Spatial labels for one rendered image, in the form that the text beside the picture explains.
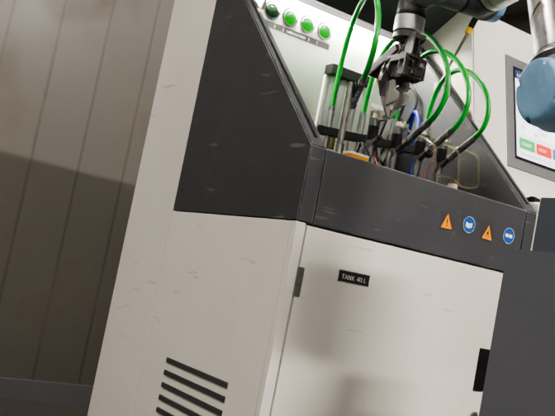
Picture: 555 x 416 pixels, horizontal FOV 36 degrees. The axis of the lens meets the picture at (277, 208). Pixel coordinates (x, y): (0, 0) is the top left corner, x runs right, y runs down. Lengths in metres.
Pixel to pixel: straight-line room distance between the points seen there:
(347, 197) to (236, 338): 0.38
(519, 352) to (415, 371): 0.48
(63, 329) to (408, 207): 2.07
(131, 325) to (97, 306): 1.37
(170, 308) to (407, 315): 0.59
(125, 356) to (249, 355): 0.62
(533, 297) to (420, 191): 0.49
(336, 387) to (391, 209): 0.40
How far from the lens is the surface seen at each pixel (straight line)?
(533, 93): 1.51
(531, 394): 1.49
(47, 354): 3.62
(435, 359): 1.98
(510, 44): 2.65
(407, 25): 2.13
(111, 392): 2.37
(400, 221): 1.87
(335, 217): 1.76
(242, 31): 2.12
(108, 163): 3.64
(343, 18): 2.45
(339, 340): 1.79
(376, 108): 2.52
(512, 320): 1.53
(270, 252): 1.76
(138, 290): 2.30
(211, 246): 1.98
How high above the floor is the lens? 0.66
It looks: 5 degrees up
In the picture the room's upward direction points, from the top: 11 degrees clockwise
